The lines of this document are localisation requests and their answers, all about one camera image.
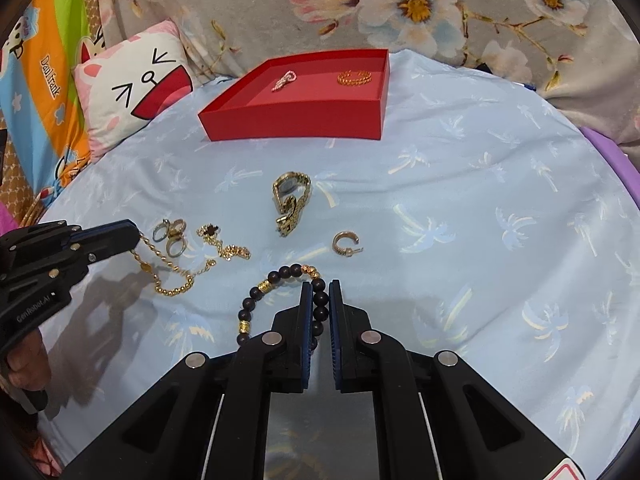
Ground gold chain bracelet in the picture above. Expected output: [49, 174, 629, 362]
[129, 231, 218, 297]

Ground red jewelry tray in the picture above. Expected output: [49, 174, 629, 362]
[198, 49, 390, 142]

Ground light blue palm bedsheet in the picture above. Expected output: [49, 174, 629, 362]
[39, 52, 639, 479]

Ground white cat face pillow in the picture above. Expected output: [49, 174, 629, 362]
[74, 20, 198, 162]

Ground grey floral blanket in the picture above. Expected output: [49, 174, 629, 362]
[94, 0, 639, 146]

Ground person's left hand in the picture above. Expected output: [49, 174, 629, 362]
[1, 328, 51, 392]

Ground colourful cartoon cloth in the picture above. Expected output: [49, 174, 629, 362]
[1, 0, 105, 231]

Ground purple cloth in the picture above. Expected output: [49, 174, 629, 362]
[579, 127, 640, 203]

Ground black clover gold bracelet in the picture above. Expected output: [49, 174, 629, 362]
[195, 222, 253, 261]

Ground gold chain bangle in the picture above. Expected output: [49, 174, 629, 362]
[336, 70, 372, 87]

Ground dark bead bracelet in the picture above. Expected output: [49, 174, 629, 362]
[235, 262, 330, 351]

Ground gold hoop earring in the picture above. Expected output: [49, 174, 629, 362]
[332, 231, 363, 258]

